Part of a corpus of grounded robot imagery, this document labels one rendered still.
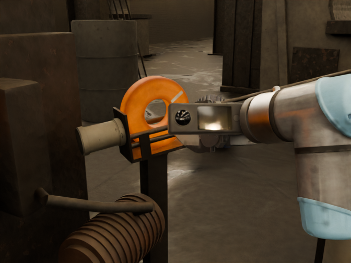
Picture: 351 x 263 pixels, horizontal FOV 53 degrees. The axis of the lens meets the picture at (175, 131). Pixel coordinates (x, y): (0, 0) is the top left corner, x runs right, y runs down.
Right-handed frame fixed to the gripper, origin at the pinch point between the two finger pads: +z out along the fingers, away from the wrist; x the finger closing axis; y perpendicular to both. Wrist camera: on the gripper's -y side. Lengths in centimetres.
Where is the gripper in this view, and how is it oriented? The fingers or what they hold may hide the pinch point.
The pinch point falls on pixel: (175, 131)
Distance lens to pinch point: 68.0
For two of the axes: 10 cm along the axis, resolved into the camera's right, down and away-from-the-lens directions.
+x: -0.5, -10.0, 0.8
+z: -5.6, 0.9, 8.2
